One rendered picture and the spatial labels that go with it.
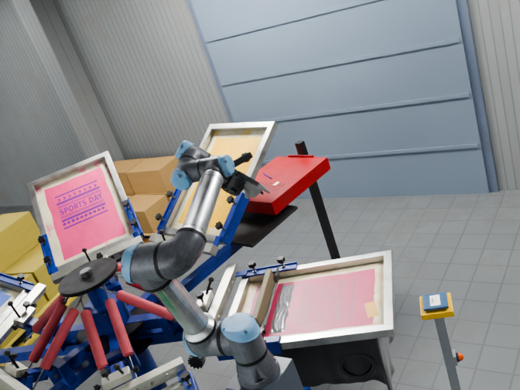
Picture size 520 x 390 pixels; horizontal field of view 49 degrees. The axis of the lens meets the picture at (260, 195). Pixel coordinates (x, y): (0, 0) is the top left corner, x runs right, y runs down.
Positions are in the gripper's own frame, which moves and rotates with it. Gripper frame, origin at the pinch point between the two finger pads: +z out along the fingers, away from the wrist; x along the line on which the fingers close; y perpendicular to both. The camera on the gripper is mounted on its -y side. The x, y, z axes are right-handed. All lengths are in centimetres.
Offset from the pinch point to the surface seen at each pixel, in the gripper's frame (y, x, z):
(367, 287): 8, -39, 73
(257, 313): 42, -44, 33
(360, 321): 25, -22, 69
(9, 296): 102, -155, -70
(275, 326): 44, -46, 44
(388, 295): 9, -22, 75
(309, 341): 42, -24, 53
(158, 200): -6, -415, -7
